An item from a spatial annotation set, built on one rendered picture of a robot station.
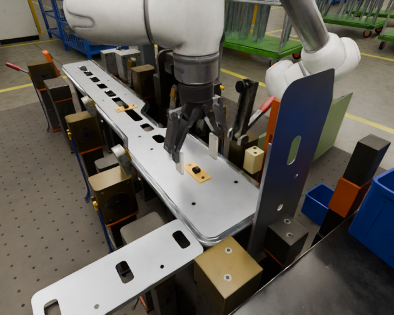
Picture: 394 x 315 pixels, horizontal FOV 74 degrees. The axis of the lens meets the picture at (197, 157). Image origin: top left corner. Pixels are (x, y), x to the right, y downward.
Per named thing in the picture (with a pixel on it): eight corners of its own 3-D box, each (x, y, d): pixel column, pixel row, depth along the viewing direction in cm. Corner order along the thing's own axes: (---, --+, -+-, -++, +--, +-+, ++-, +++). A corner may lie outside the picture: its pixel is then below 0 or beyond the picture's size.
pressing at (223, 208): (53, 67, 142) (52, 65, 141) (94, 60, 152) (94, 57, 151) (206, 254, 51) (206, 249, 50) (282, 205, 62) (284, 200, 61)
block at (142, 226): (126, 298, 73) (105, 234, 56) (164, 275, 78) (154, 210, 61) (137, 322, 68) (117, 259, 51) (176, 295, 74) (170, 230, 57)
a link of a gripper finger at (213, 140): (209, 132, 67) (211, 132, 67) (208, 155, 71) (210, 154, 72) (216, 138, 65) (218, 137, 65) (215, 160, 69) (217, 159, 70)
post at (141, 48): (144, 109, 166) (135, 34, 140) (155, 105, 170) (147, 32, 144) (150, 113, 161) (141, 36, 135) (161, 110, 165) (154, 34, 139)
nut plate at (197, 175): (181, 166, 71) (181, 162, 71) (193, 161, 73) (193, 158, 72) (199, 183, 66) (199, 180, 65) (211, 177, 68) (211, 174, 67)
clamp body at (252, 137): (220, 218, 96) (227, 135, 75) (240, 207, 100) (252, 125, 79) (232, 230, 91) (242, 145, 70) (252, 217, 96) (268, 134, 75)
